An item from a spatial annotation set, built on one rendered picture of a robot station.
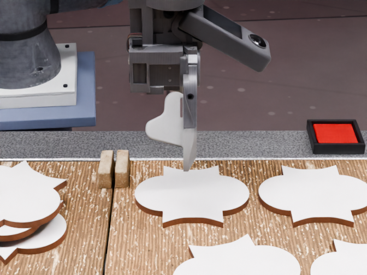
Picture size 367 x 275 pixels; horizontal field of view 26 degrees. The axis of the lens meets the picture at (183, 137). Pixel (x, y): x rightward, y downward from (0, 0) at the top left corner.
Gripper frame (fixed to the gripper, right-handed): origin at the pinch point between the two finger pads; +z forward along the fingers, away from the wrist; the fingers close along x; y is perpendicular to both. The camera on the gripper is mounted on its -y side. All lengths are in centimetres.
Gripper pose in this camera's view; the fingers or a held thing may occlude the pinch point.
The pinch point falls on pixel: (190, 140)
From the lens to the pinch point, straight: 99.7
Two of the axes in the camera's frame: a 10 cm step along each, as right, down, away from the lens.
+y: -10.0, 0.0, -0.1
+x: 0.1, 5.2, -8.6
